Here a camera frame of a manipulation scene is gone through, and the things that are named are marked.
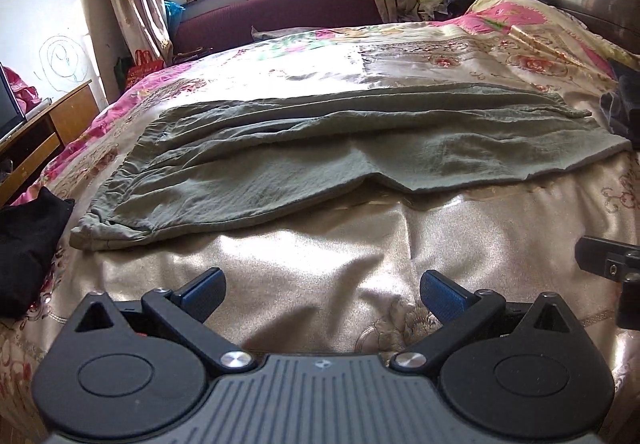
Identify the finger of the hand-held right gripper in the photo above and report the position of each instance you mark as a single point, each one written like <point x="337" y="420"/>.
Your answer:
<point x="607" y="258"/>

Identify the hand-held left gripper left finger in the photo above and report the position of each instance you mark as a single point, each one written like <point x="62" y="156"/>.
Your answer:
<point x="202" y="294"/>

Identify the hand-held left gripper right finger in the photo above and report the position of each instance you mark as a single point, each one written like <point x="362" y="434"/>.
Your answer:
<point x="442" y="296"/>

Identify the grey-green pants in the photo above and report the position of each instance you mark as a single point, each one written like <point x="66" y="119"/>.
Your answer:
<point x="280" y="159"/>

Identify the floral satin bedspread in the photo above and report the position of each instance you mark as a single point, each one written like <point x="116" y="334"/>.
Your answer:
<point x="320" y="244"/>

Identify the dark grey clothes pile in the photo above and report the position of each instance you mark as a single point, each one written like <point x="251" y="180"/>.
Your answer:
<point x="622" y="109"/>

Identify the black cloth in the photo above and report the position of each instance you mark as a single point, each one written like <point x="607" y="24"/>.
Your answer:
<point x="30" y="249"/>

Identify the wooden TV cabinet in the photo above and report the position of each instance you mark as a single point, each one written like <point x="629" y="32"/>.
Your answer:
<point x="55" y="119"/>

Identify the red bag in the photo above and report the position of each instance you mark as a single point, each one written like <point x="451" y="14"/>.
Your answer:
<point x="145" y="67"/>

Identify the pink floral quilt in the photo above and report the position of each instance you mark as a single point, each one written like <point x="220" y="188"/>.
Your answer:
<point x="510" y="14"/>

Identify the pink plastic bag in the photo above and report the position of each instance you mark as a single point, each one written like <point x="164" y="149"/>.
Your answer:
<point x="22" y="92"/>

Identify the television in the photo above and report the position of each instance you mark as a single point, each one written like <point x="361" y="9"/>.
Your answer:
<point x="9" y="104"/>

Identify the blue plastic bag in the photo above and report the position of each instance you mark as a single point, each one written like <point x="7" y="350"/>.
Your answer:
<point x="173" y="14"/>

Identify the white crumpled bags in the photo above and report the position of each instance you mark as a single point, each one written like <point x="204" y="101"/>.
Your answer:
<point x="430" y="4"/>

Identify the maroon sofa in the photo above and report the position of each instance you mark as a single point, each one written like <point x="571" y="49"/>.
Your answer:
<point x="280" y="9"/>

